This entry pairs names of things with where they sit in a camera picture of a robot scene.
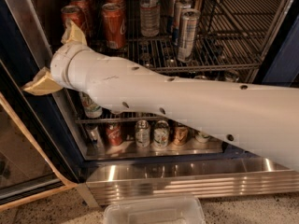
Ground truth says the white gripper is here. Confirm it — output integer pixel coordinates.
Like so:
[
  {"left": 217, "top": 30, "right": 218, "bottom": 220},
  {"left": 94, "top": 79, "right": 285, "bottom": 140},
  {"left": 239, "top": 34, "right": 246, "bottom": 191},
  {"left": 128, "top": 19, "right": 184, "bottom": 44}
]
[{"left": 22, "top": 19, "right": 91, "bottom": 96}]

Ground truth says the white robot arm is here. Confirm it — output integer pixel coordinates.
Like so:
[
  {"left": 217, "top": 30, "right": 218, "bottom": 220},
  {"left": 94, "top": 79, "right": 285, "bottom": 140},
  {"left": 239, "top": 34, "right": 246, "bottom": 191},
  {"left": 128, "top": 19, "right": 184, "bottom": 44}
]
[{"left": 23, "top": 21, "right": 299, "bottom": 171}]

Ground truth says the left white green soda can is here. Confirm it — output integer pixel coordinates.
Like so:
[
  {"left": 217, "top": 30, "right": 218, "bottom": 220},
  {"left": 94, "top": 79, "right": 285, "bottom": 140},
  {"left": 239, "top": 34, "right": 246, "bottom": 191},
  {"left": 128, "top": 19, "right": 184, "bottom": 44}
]
[{"left": 79, "top": 92, "right": 103, "bottom": 119}]

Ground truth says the silver slim can bottom shelf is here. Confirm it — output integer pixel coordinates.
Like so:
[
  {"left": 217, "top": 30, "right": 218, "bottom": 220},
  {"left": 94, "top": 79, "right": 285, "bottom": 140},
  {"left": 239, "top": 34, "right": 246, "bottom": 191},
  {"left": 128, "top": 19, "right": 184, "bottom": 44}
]
[{"left": 85, "top": 124, "right": 104, "bottom": 148}]

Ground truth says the silver slim can shelf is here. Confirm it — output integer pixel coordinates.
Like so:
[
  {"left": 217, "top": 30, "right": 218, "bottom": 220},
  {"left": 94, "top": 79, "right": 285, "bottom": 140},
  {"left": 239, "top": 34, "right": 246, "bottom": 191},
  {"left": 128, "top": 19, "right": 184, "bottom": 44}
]
[
  {"left": 85, "top": 124, "right": 104, "bottom": 148},
  {"left": 223, "top": 69, "right": 239, "bottom": 82}
]

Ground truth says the red coke can bottom shelf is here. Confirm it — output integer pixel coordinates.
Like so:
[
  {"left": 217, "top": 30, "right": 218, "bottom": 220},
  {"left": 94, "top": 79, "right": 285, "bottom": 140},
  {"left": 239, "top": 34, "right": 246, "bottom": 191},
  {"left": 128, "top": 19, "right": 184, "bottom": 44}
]
[{"left": 106, "top": 122, "right": 123, "bottom": 146}]

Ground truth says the open glass fridge door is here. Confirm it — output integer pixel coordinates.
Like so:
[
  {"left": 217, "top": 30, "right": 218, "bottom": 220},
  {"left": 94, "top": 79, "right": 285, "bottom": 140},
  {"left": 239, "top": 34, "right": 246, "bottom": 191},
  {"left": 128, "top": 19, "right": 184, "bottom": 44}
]
[{"left": 0, "top": 0, "right": 82, "bottom": 211}]

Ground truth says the white green can bottom shelf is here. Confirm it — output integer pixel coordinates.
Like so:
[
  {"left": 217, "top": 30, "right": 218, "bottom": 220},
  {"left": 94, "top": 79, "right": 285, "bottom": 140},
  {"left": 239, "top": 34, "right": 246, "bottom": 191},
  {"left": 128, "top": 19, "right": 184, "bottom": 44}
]
[{"left": 153, "top": 120, "right": 170, "bottom": 148}]

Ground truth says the silver red bull can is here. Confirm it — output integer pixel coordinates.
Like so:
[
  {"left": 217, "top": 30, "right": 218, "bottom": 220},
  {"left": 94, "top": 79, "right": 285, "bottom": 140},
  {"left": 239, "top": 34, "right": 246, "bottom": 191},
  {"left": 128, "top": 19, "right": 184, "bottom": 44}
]
[
  {"left": 166, "top": 0, "right": 177, "bottom": 34},
  {"left": 172, "top": 0, "right": 192, "bottom": 46},
  {"left": 177, "top": 8, "right": 200, "bottom": 63}
]

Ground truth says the front silver red bull can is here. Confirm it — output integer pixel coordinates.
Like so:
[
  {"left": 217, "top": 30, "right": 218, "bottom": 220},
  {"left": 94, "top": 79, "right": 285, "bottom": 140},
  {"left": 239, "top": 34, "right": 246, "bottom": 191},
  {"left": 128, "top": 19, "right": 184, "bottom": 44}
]
[{"left": 177, "top": 8, "right": 200, "bottom": 63}]

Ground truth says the orange brown can bottom shelf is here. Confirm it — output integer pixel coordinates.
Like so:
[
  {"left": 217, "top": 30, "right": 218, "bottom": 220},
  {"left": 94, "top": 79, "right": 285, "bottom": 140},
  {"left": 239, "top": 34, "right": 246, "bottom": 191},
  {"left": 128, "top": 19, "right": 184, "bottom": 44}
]
[{"left": 173, "top": 124, "right": 189, "bottom": 146}]

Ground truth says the white green tilted can bottom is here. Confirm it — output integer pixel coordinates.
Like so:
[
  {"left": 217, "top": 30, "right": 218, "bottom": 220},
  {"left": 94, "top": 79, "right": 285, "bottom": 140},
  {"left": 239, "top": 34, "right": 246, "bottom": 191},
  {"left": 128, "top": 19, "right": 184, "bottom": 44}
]
[{"left": 195, "top": 132, "right": 210, "bottom": 143}]

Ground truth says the silver slim can middle shelf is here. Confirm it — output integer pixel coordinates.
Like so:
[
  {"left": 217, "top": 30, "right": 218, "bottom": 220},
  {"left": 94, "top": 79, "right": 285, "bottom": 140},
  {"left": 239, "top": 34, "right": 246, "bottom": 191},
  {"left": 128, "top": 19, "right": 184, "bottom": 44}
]
[{"left": 223, "top": 69, "right": 239, "bottom": 82}]

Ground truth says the stainless steel fridge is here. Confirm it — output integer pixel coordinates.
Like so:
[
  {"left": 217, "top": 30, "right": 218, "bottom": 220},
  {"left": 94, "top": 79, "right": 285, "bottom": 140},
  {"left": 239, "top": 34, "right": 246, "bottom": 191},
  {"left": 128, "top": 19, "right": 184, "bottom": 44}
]
[{"left": 33, "top": 0, "right": 299, "bottom": 206}]

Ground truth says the clear plastic water bottle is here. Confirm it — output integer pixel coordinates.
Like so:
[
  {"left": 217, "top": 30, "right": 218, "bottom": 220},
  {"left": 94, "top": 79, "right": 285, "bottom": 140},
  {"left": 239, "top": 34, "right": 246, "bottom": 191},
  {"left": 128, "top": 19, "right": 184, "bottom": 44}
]
[{"left": 139, "top": 0, "right": 160, "bottom": 37}]

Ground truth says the clear plastic bin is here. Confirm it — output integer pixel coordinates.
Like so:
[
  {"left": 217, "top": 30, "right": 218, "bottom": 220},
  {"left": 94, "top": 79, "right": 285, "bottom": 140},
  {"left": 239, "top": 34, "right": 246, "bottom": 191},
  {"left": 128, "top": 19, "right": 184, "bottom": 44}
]
[{"left": 103, "top": 195, "right": 206, "bottom": 224}]

